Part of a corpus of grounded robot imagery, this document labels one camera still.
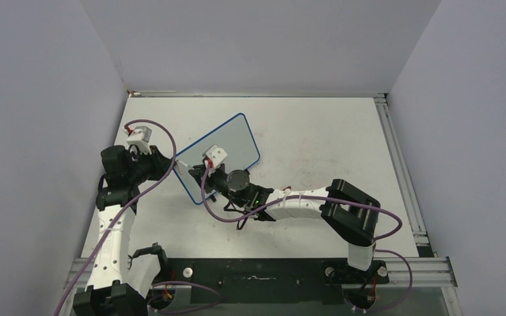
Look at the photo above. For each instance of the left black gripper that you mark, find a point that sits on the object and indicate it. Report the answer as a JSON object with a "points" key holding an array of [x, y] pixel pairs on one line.
{"points": [[159, 162]]}

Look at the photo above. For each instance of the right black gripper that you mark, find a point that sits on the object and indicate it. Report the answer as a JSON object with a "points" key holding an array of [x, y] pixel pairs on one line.
{"points": [[211, 176]]}

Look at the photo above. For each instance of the blue framed whiteboard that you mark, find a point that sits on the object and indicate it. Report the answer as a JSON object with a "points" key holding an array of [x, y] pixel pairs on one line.
{"points": [[231, 144]]}

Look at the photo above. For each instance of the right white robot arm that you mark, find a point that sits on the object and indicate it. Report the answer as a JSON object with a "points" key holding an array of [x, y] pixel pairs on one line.
{"points": [[349, 211]]}

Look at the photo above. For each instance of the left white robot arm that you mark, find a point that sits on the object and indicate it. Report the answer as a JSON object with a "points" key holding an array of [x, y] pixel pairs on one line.
{"points": [[112, 289]]}

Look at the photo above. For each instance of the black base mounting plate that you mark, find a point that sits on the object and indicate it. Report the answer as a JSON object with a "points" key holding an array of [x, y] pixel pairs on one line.
{"points": [[323, 280]]}

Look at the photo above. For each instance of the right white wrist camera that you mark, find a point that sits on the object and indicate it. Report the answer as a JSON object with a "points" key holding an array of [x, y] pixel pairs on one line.
{"points": [[214, 157]]}

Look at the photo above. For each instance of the aluminium frame rail right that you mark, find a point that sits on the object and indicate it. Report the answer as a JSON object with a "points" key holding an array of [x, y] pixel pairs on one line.
{"points": [[408, 193]]}

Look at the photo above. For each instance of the aluminium frame rail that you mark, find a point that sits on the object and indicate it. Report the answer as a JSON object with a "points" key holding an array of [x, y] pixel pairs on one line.
{"points": [[427, 272], [408, 193]]}

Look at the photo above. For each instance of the aluminium frame rail front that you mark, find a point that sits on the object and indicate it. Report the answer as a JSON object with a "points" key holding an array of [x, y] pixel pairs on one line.
{"points": [[427, 272]]}

